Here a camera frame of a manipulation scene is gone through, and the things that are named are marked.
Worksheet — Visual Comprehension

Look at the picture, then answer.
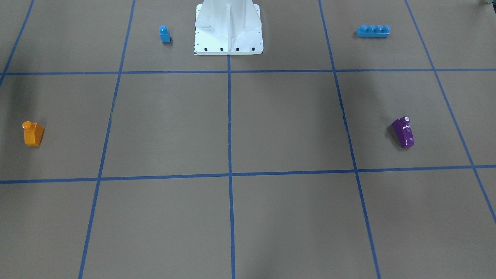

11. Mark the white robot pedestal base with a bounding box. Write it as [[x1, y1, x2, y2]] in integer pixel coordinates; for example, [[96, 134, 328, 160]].
[[194, 0, 264, 55]]

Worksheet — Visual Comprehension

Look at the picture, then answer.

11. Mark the orange trapezoid block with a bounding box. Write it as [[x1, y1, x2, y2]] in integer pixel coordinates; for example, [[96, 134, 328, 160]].
[[22, 121, 45, 146]]

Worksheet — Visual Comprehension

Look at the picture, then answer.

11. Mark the purple trapezoid block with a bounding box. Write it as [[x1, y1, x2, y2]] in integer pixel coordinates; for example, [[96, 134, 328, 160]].
[[391, 116, 414, 148]]

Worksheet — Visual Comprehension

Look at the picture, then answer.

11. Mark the brown paper table mat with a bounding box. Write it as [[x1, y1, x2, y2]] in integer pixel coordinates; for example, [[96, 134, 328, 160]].
[[1, 0, 495, 279]]

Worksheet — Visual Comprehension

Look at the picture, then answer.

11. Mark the small blue block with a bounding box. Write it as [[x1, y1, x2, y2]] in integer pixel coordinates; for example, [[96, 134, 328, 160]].
[[159, 25, 171, 43]]

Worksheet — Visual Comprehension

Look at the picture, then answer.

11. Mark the long blue four-stud block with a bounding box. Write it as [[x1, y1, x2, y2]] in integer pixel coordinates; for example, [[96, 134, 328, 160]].
[[356, 24, 391, 38]]

